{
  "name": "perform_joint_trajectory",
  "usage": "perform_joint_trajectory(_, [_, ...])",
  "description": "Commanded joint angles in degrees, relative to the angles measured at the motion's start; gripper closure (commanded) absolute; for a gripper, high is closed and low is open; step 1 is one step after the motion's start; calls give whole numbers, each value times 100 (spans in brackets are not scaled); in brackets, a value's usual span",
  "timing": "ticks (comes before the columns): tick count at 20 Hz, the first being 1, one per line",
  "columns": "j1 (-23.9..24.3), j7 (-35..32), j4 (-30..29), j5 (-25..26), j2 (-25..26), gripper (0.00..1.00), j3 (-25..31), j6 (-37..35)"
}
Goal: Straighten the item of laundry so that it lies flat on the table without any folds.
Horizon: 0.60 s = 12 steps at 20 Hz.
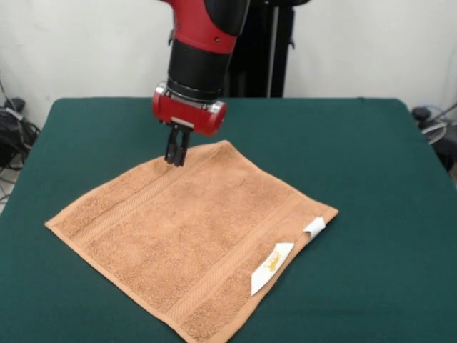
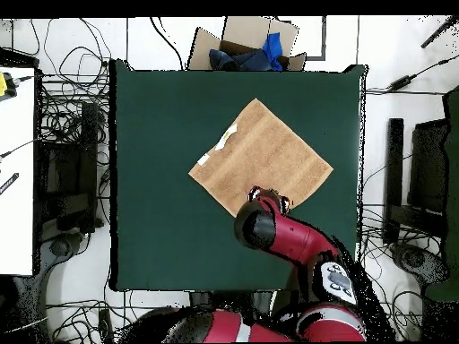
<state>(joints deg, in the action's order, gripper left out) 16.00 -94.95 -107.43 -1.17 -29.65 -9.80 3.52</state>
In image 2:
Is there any tan terry towel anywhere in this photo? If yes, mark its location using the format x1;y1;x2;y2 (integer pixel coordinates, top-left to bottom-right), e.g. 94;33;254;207
187;97;334;219

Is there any dark green table cloth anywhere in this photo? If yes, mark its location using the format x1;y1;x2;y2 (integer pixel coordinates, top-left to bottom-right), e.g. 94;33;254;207
108;58;368;292

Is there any black upright bar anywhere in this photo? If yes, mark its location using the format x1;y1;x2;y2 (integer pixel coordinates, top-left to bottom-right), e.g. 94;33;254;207
382;117;405;245

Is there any navy blue garment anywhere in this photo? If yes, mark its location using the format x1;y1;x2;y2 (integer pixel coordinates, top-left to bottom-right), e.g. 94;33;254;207
208;47;273;72

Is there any bright blue cloth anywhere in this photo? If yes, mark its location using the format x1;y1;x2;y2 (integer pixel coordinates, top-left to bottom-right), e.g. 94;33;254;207
262;31;284;72

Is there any black box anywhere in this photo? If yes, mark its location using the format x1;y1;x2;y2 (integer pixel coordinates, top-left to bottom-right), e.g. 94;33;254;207
406;117;449;216

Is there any brown cardboard box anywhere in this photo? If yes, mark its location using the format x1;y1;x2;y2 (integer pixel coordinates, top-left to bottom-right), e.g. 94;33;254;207
186;15;308;72

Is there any black equipment stand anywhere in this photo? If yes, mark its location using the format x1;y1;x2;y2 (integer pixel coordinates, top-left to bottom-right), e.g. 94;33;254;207
37;101;100;234

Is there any black power strip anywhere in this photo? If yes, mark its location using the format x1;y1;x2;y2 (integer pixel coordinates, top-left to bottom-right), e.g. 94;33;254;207
98;308;115;344

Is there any black tripod leg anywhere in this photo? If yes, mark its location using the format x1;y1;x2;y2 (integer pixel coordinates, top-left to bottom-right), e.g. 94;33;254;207
420;15;459;49

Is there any white side table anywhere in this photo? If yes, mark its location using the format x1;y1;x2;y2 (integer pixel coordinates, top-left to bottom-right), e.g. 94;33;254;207
0;65;37;277

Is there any black label bar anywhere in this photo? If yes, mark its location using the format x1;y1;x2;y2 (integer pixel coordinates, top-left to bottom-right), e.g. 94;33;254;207
0;172;20;196

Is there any yellow black tool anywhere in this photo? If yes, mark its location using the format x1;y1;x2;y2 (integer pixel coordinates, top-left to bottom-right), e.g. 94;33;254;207
0;71;19;103

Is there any black floor cable tangle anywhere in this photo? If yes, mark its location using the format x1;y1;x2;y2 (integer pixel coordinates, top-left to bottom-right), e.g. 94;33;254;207
358;203;426;341
30;17;112;144
46;298;144;344

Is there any black power adapter with cable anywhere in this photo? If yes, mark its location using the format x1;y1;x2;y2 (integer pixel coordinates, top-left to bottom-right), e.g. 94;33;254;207
365;53;459;97

